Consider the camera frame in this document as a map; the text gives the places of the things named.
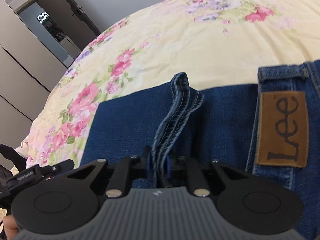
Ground blue denim jeans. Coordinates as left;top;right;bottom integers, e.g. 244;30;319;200
81;61;319;239

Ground person's hand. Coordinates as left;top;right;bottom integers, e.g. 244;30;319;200
3;214;19;240

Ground beige wardrobe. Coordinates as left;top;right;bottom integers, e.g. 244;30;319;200
0;0;75;165

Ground floral yellow bed quilt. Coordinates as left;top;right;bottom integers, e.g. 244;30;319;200
17;0;319;167

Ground dark room door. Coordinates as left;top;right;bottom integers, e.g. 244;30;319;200
37;0;101;50

